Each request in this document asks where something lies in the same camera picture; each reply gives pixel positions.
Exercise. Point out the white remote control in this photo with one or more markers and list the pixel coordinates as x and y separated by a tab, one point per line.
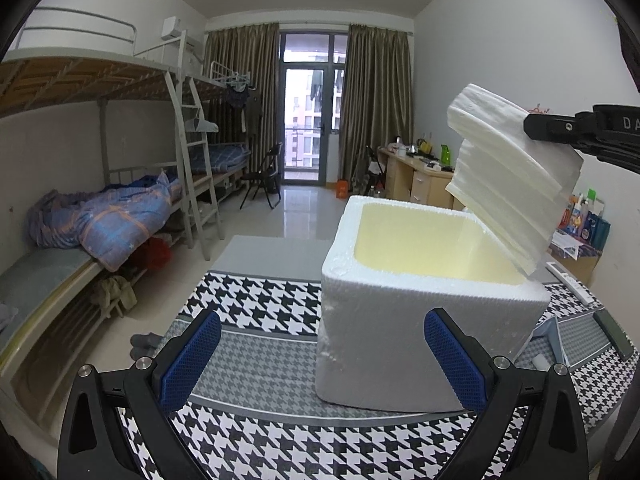
570	282

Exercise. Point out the orange bucket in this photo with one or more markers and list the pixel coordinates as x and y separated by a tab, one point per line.
341	189

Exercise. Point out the white air conditioner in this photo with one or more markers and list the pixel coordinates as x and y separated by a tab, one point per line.
175	27

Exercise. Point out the grey slippers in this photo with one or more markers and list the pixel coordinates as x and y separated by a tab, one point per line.
144	345

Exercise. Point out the green jug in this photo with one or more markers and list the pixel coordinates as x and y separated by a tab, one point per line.
446	156

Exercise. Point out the yellowish cloth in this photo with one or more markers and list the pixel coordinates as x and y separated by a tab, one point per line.
115	295

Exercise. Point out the black folding chair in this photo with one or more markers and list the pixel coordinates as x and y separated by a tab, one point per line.
265	175

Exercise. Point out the brown curtain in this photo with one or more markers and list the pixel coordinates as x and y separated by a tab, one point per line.
375	110
240	90

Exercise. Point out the houndstooth table cloth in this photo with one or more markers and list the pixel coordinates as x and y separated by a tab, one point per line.
260	310

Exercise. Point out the white bunk bed ladder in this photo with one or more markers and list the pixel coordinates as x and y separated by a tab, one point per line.
192	160

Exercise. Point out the white foam lid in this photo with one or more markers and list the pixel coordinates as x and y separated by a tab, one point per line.
505	180

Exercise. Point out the dark hanging clothes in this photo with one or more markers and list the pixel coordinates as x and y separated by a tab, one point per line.
240	100

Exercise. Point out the black phone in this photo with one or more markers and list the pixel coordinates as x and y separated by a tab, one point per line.
612	332

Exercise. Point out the light blue stand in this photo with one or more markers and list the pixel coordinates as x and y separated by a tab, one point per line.
550	335

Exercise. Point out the white metal bunk bed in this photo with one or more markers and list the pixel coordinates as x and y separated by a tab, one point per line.
220	80
60	75

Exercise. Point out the group of bottles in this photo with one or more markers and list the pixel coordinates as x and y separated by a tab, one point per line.
585	220

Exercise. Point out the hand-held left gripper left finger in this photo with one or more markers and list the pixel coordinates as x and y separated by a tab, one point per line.
192	355

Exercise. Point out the blue bedding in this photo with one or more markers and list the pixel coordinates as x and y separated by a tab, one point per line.
225	157

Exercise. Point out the glass balcony door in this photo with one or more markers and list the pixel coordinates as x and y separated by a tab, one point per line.
312	110

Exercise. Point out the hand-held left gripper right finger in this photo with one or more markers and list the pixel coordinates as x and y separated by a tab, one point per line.
455	360

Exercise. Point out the blue plaid quilt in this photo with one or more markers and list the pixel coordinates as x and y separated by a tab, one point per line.
100	220

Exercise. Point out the white foam box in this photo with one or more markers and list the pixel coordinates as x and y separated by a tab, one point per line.
400	330

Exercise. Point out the red bag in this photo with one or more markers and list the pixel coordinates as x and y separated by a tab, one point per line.
152	255

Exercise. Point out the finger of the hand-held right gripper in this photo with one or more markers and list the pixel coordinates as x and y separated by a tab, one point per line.
555	127

